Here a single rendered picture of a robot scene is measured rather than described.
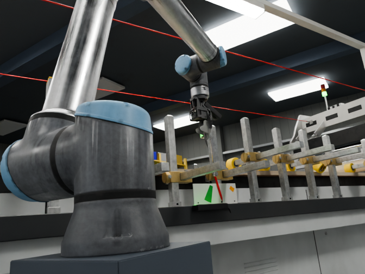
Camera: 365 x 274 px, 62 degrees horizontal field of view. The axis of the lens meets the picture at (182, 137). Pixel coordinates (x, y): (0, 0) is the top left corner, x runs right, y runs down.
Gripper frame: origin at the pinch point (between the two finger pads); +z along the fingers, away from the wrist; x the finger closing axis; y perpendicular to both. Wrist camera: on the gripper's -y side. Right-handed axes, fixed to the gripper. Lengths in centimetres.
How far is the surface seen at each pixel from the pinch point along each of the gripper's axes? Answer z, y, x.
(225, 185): 22.4, -12.2, -5.4
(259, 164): 16.6, -11.2, 19.9
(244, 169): 17.3, -11.2, 10.5
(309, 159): 6, -82, -5
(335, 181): 21, -107, -6
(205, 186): 22.8, 0.4, -5.4
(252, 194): 26.9, -32.0, -7.5
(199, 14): -234, -142, -174
